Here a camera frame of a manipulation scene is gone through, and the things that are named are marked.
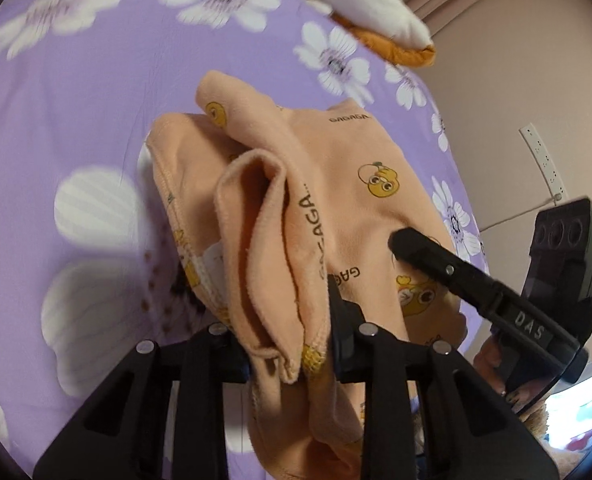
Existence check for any white plush duck toy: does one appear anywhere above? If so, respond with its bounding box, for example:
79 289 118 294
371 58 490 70
315 0 436 67

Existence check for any orange cartoon print baby garment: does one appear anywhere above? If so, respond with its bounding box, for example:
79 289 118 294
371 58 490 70
146 71 467 479

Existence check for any right hand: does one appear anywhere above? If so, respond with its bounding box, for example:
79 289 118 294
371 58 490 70
473 336 551 422

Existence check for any purple floral bed sheet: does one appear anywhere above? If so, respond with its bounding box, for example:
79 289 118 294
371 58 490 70
0 0 487 470

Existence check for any white wall power strip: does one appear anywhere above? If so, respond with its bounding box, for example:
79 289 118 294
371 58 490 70
520 124 567 204

